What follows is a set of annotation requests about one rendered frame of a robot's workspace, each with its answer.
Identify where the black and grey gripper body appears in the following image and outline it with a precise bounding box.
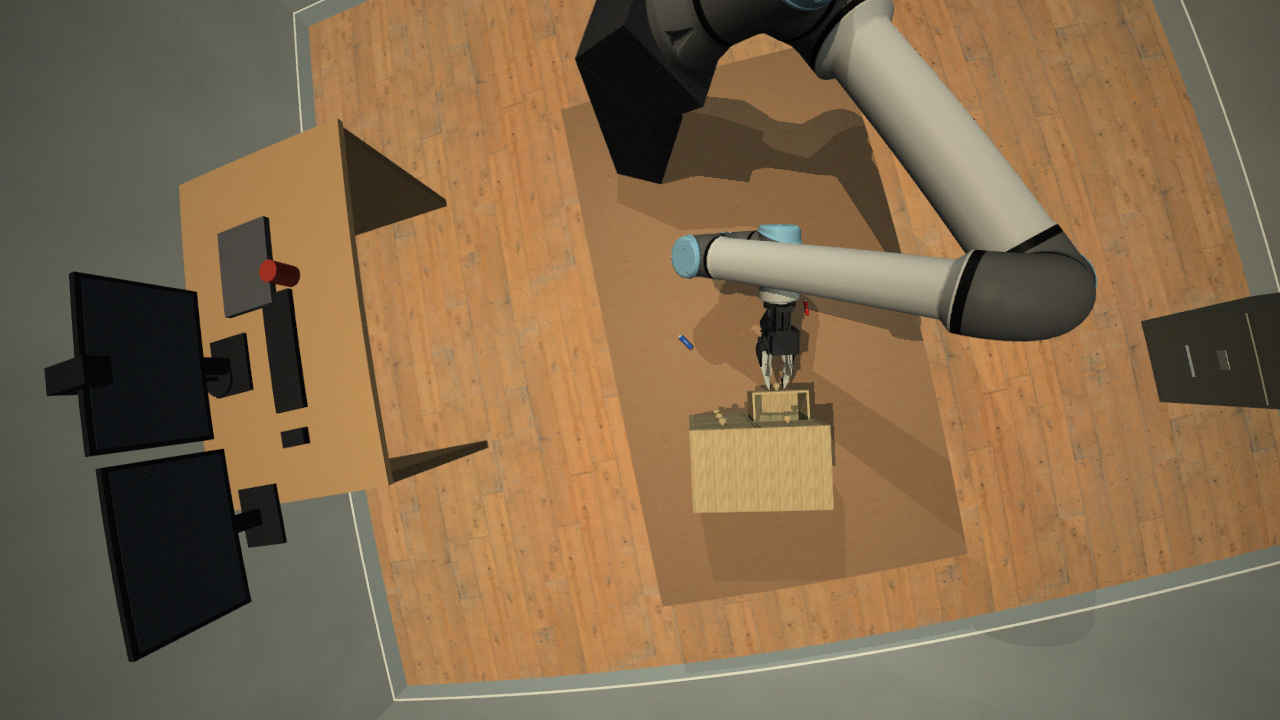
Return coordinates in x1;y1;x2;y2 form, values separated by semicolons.
760;301;800;356

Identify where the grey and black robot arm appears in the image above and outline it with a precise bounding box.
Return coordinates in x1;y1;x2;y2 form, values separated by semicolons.
646;0;1097;341

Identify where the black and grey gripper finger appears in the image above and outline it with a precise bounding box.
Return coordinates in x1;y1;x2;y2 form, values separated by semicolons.
781;355;796;389
756;337;773;389

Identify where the brown wooden chest of drawers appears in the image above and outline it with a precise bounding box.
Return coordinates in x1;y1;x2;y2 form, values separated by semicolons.
689;413;835;512

